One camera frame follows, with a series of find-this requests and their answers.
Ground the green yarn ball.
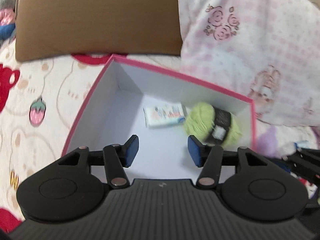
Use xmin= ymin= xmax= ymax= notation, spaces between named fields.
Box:
xmin=182 ymin=102 xmax=243 ymax=147

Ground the pink checked pillow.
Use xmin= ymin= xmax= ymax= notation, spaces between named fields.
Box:
xmin=177 ymin=0 xmax=320 ymax=128

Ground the white tissue packet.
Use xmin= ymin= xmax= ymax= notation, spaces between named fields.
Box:
xmin=144 ymin=102 xmax=187 ymax=129

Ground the brown pillow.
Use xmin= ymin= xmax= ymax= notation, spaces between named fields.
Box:
xmin=15 ymin=0 xmax=183 ymax=62

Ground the pink cardboard box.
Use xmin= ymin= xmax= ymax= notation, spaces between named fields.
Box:
xmin=61 ymin=54 xmax=257 ymax=180

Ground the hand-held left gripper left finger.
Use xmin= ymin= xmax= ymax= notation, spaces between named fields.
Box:
xmin=56 ymin=134 xmax=140 ymax=189

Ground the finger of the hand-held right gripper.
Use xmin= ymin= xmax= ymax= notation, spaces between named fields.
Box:
xmin=282 ymin=148 xmax=320 ymax=186

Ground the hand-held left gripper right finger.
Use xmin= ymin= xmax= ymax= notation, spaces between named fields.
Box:
xmin=187 ymin=134 xmax=270 ymax=189

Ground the purple plush toy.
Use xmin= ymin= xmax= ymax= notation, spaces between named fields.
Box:
xmin=257 ymin=126 xmax=298 ymax=159

